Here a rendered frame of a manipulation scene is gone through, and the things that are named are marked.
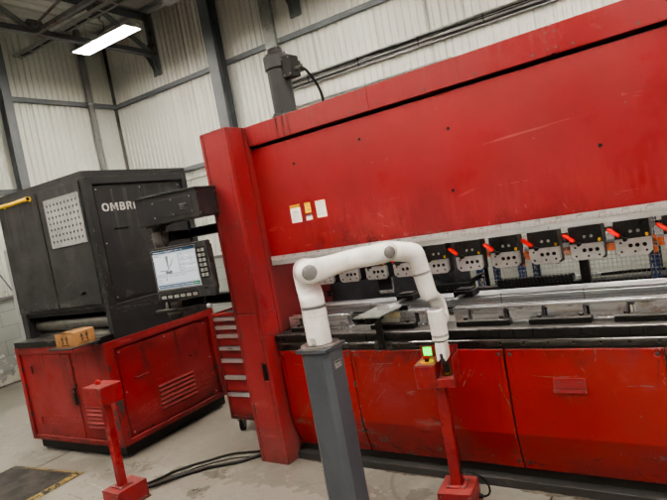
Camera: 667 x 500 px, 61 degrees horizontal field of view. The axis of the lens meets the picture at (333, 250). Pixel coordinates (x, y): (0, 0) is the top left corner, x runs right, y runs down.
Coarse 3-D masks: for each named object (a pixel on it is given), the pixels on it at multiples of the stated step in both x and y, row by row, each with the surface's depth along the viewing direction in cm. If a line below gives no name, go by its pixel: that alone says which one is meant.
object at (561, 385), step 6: (558, 378) 278; (564, 378) 276; (570, 378) 274; (576, 378) 273; (558, 384) 278; (564, 384) 276; (570, 384) 275; (576, 384) 273; (582, 384) 271; (558, 390) 277; (564, 390) 275; (570, 390) 274; (576, 390) 272; (582, 390) 272
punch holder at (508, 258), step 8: (488, 240) 299; (496, 240) 296; (504, 240) 294; (512, 240) 292; (520, 240) 294; (496, 248) 297; (504, 248) 294; (512, 248) 292; (520, 248) 293; (496, 256) 297; (504, 256) 295; (512, 256) 292; (520, 256) 292; (496, 264) 299; (504, 264) 295; (512, 264) 293; (520, 264) 293
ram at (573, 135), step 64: (576, 64) 262; (640, 64) 247; (384, 128) 324; (448, 128) 302; (512, 128) 283; (576, 128) 266; (640, 128) 251; (320, 192) 358; (384, 192) 331; (448, 192) 308; (512, 192) 288; (576, 192) 271; (640, 192) 255; (320, 256) 365
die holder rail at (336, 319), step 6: (336, 312) 372; (342, 312) 368; (348, 312) 365; (294, 318) 388; (300, 318) 387; (330, 318) 370; (336, 318) 367; (342, 318) 364; (348, 318) 364; (294, 324) 389; (336, 324) 368; (342, 324) 365; (348, 324) 363; (354, 324) 366
